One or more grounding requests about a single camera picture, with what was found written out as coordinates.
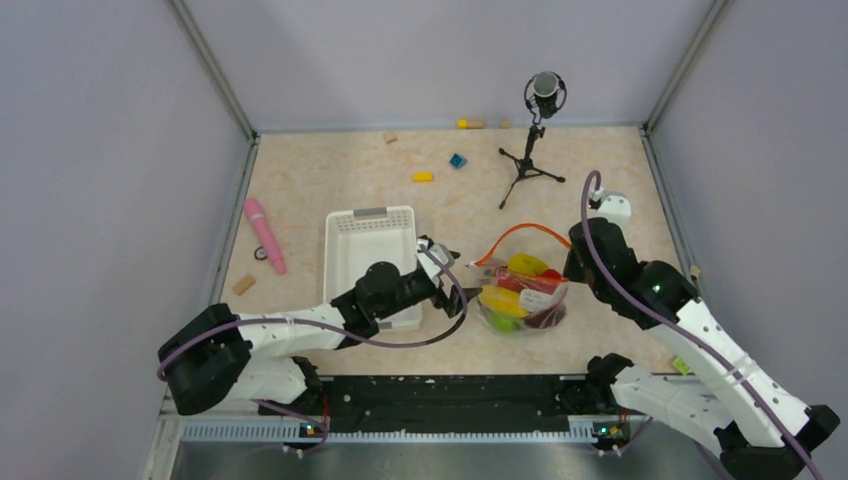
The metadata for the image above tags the red chili pepper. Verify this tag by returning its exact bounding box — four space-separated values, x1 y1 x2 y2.
495 268 564 294

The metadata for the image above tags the yellow corn cob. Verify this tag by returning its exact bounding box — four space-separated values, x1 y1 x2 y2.
478 284 528 318

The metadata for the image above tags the clear orange-zip bag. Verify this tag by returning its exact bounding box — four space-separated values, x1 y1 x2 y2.
468 222 571 335

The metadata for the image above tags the red tomato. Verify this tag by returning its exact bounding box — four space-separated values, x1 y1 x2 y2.
538 269 563 282

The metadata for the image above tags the green apple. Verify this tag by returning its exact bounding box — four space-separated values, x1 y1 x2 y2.
488 312 522 333

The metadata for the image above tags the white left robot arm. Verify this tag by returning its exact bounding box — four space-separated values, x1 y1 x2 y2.
157 237 482 416

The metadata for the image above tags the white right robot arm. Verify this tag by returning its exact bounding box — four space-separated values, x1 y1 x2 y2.
564 218 840 479

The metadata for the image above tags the white perforated plastic basket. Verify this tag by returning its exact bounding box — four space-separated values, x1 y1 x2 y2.
323 206 417 302

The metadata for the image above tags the yellow rectangular block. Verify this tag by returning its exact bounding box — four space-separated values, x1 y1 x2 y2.
412 171 434 183

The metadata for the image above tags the blue square block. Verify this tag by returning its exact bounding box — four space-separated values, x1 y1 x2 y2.
449 153 467 169

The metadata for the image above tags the green block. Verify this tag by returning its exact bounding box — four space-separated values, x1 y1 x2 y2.
671 356 692 375

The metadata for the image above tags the yellow and tan cylinder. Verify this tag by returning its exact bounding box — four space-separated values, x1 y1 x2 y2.
456 118 486 130

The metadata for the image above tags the black microphone tripod stand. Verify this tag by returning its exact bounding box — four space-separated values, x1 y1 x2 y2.
498 71 568 210

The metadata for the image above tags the wooden block near left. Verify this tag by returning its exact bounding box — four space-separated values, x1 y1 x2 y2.
232 274 256 296

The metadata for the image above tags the pink cylindrical toy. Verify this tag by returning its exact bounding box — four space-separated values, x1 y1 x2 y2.
243 197 287 275

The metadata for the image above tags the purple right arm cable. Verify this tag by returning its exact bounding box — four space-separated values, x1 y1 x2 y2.
580 170 826 480

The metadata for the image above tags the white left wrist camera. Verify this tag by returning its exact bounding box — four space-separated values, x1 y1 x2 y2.
416 238 457 284

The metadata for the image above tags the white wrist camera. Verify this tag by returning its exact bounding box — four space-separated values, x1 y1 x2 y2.
589 188 632 229
416 238 457 284

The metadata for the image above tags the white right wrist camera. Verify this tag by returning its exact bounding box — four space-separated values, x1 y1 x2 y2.
589 188 632 229

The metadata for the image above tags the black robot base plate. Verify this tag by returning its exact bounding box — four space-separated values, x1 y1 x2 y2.
258 355 654 439

